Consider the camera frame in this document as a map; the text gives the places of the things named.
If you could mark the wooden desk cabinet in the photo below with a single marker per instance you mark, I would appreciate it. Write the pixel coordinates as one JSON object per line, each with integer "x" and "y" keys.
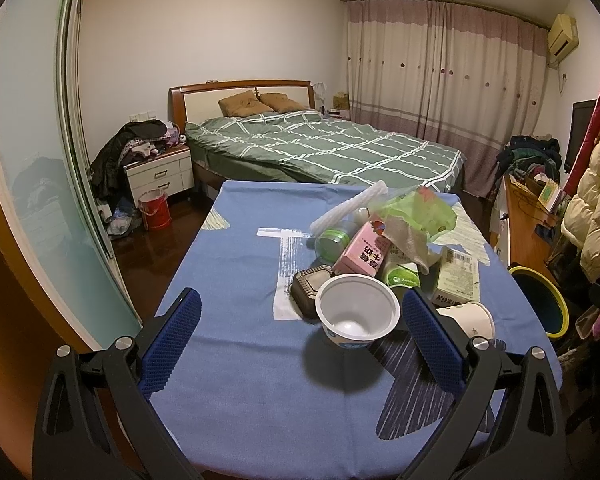
{"x": 514, "y": 215}

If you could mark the clear jar with green lid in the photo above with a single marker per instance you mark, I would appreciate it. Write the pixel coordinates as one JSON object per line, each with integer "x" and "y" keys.
{"x": 330, "y": 244}

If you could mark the white bedside nightstand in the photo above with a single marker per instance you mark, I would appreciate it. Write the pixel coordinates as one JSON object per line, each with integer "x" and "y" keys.
{"x": 170, "y": 171}

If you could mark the black television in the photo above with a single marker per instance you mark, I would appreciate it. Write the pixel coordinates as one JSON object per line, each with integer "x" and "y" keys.
{"x": 580, "y": 117}

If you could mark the white plastic yogurt bowl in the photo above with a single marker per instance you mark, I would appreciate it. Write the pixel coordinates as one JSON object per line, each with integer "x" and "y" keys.
{"x": 356, "y": 310}

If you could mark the green checked duvet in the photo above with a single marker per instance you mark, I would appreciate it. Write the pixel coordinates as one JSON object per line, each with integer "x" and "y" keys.
{"x": 307, "y": 147}

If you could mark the tissue box on far nightstand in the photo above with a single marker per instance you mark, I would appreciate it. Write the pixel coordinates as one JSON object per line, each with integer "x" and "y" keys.
{"x": 340, "y": 101}

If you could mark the brown pillow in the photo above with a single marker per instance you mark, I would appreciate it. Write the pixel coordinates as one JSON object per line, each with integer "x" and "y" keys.
{"x": 280, "y": 102}
{"x": 243, "y": 104}

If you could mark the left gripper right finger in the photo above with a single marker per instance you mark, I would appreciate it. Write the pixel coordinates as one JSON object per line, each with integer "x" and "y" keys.
{"x": 505, "y": 421}

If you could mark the white paper cup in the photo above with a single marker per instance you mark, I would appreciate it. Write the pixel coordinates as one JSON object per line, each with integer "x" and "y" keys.
{"x": 474, "y": 318}

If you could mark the pink milk carton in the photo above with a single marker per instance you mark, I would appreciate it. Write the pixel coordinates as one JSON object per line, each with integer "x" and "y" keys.
{"x": 366, "y": 251}

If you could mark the wooden bed with headboard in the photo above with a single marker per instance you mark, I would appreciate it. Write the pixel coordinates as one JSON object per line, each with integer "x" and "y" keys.
{"x": 197, "y": 103}

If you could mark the glass sliding wardrobe door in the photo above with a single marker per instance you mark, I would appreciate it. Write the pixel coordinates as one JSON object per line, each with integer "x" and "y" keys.
{"x": 41, "y": 194}

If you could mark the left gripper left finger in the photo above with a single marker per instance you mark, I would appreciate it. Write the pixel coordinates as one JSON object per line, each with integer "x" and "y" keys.
{"x": 95, "y": 419}

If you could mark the wall air conditioner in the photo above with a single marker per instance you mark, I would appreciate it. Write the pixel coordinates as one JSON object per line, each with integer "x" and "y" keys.
{"x": 562, "y": 38}

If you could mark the green plastic bag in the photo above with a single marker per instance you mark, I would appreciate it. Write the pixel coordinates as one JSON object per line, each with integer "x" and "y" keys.
{"x": 420, "y": 207}

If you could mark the left brown pillow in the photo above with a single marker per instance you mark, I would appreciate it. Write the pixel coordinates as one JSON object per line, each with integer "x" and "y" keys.
{"x": 243, "y": 104}

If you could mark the right brown pillow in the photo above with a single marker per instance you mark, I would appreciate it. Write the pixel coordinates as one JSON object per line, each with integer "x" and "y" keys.
{"x": 280, "y": 102}

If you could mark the pink beige curtain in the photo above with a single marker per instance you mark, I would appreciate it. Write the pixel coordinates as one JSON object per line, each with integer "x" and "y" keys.
{"x": 458, "y": 75}

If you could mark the clothes pile on desk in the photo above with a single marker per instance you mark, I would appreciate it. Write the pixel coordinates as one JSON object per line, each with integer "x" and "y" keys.
{"x": 522, "y": 152}

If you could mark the yellow rimmed trash bin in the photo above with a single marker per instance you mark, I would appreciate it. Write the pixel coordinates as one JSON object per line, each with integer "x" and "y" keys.
{"x": 545, "y": 299}

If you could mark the white foam net sleeve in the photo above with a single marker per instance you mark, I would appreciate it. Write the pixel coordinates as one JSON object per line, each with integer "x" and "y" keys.
{"x": 339, "y": 212}

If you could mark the pile of dark clothes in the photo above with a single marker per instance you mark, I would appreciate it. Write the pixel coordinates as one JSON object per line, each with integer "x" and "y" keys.
{"x": 134, "y": 142}

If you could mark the crumpled tissue paper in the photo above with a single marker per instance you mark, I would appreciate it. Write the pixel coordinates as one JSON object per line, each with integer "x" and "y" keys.
{"x": 412, "y": 242}

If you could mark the blue patterned tablecloth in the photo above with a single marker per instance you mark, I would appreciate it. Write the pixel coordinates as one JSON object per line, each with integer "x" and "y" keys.
{"x": 260, "y": 393}

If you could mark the red plastic bucket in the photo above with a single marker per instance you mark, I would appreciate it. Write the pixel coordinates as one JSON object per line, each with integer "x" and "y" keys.
{"x": 153, "y": 206}

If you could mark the dark plastic food tray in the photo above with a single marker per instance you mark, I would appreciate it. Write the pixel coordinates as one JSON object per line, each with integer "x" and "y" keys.
{"x": 304, "y": 287}

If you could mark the white green cardboard box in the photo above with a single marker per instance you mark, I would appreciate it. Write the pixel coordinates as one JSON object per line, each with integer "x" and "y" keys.
{"x": 458, "y": 279}

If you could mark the red hanging garment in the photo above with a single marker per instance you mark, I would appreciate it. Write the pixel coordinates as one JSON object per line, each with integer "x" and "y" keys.
{"x": 592, "y": 135}

